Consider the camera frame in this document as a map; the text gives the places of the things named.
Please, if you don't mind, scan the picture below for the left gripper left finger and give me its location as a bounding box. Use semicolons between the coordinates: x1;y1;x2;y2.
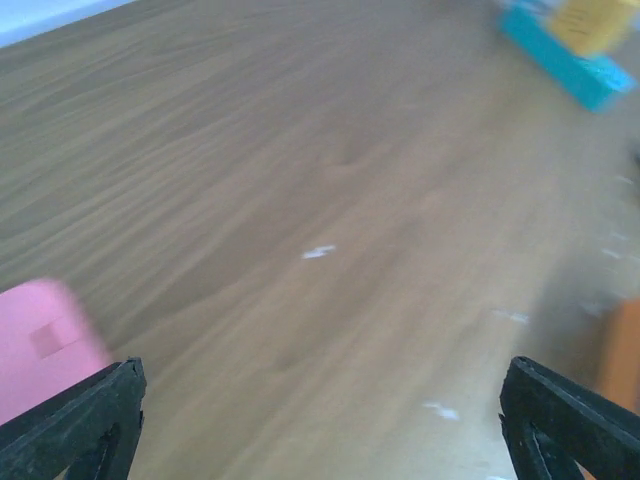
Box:
1;357;146;479

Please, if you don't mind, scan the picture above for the yellow cube socket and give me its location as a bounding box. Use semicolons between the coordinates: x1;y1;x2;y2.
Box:
547;0;639;58

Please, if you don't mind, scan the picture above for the pink plug adapter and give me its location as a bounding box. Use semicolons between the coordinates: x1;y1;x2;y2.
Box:
1;279;112;424

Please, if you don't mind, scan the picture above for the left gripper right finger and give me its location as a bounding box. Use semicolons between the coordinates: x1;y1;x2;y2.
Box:
499;356;639;480

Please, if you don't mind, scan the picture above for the orange power strip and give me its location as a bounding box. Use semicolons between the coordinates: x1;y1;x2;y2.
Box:
597;297;639;413

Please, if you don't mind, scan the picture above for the teal power strip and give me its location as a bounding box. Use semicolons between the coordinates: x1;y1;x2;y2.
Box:
499;1;637;112

